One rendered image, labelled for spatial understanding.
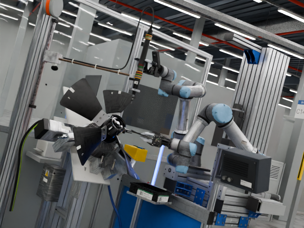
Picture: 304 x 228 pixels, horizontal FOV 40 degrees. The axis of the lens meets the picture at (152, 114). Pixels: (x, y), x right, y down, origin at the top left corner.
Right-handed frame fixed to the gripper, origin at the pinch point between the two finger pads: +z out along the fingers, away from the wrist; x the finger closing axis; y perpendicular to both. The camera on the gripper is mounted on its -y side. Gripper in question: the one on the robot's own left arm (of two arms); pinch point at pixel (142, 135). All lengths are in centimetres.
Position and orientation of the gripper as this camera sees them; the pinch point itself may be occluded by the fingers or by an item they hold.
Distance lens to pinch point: 267.9
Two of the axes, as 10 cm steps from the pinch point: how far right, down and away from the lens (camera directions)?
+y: -2.5, 0.2, -9.7
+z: -9.4, -2.4, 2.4
